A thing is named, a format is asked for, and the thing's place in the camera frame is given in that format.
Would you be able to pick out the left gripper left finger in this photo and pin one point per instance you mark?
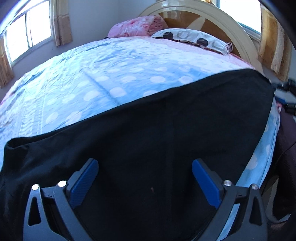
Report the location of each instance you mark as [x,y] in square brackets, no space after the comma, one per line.
[66,195]

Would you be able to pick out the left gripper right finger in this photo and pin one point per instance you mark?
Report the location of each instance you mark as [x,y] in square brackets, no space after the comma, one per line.
[240,208]

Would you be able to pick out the black pants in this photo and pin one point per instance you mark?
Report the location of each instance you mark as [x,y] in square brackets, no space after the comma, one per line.
[145,188]

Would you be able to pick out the side yellow curtain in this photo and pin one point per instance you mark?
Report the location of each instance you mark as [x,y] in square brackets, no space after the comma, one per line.
[275,50]

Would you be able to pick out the side window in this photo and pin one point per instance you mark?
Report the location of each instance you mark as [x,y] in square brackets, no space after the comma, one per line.
[246,12]

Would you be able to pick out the cream wooden headboard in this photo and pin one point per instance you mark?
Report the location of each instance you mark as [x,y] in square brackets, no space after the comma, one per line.
[205,17]

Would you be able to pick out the grey patterned pillow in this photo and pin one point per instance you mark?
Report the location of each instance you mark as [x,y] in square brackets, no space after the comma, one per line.
[195,37]

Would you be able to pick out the blue pink bed sheet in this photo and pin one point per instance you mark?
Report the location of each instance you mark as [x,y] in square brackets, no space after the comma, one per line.
[102,75]

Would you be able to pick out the left yellow curtain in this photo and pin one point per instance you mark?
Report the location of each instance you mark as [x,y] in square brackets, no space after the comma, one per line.
[6,72]

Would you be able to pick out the back window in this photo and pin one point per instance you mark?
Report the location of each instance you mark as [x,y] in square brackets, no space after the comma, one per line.
[29,30]

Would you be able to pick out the right yellow curtain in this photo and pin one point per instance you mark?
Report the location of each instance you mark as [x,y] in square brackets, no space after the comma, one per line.
[60,22]

